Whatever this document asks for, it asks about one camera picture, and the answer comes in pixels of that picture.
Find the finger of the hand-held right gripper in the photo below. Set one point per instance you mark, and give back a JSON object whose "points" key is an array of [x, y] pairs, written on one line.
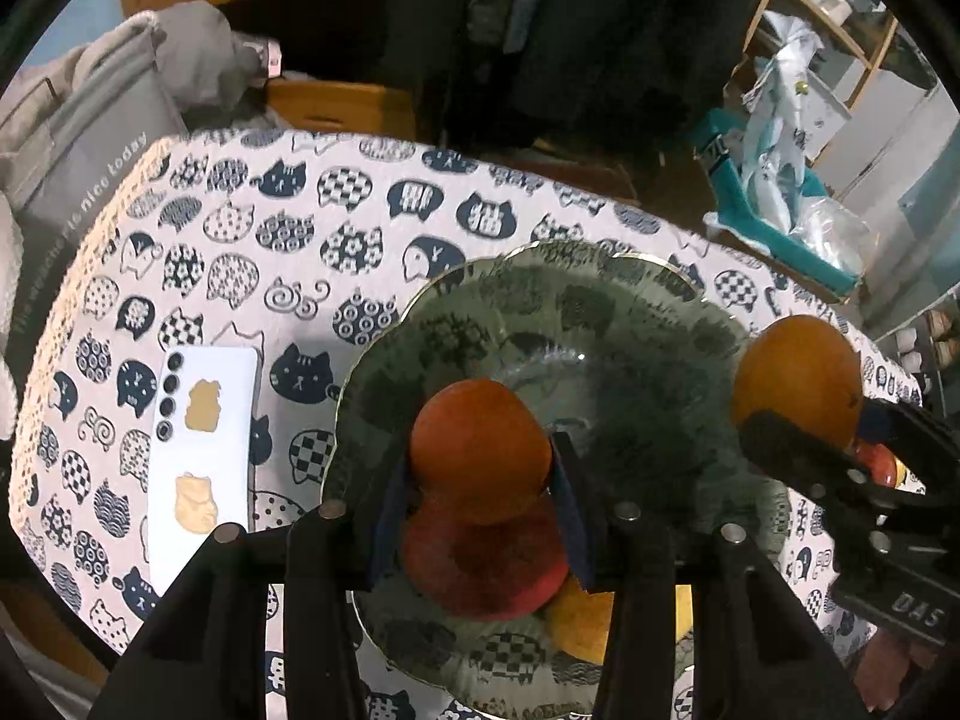
{"points": [[870, 420], [780, 454]]}

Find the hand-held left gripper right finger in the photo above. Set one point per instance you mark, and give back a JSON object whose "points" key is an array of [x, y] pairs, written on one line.
{"points": [[574, 532]]}

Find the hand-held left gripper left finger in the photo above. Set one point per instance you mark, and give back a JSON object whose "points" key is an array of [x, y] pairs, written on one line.
{"points": [[386, 517]]}

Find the dark red apple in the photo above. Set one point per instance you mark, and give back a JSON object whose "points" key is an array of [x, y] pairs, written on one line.
{"points": [[881, 465]]}

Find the medium orange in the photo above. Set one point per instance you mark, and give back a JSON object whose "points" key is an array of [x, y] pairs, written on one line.
{"points": [[795, 375]]}

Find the yellow mango with red blush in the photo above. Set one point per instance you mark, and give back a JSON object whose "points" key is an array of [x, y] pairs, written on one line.
{"points": [[577, 622]]}

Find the bright red apple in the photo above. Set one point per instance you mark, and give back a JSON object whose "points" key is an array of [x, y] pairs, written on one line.
{"points": [[480, 570]]}

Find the small tangerine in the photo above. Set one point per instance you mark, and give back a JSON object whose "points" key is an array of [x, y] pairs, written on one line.
{"points": [[480, 442]]}

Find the person's right hand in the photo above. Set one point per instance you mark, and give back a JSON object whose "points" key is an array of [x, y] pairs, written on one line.
{"points": [[892, 671]]}

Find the shoe rack with shoes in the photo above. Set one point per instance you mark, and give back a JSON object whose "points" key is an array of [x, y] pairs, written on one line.
{"points": [[941, 349]]}

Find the white phone with stickers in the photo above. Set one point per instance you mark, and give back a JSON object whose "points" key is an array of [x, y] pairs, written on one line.
{"points": [[225, 465]]}

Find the clear plastic bag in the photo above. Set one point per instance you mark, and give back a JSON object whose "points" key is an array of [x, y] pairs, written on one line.
{"points": [[832, 232]]}

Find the teal box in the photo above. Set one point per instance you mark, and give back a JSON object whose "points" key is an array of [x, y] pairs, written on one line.
{"points": [[731, 180]]}

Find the cat-print tablecloth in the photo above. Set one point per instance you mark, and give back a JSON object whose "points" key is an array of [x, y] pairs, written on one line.
{"points": [[225, 240]]}

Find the wooden shelf rack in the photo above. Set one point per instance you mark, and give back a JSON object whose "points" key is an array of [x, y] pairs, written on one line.
{"points": [[874, 64]]}

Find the wooden drawer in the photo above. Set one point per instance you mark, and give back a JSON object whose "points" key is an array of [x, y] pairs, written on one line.
{"points": [[330, 101]]}

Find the black hanging jacket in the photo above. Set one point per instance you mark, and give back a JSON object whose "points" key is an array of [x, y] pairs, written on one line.
{"points": [[600, 30]]}

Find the grey laundry bag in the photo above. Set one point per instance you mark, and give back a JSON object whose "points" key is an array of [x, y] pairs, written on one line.
{"points": [[97, 157]]}

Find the grey clothes pile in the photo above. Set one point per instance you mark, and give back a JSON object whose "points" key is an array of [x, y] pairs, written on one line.
{"points": [[195, 52]]}

